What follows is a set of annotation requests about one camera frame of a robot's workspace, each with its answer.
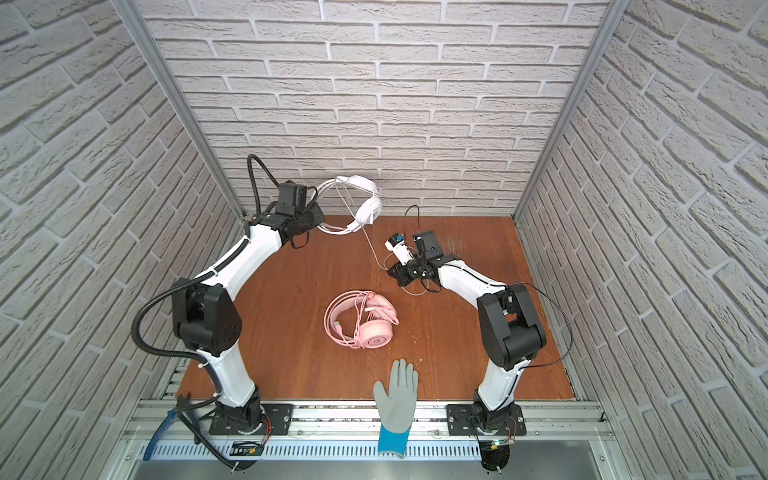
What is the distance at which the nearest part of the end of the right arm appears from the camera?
2.32ft

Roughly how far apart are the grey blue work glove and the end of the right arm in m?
0.24

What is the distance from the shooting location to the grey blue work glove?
2.37ft
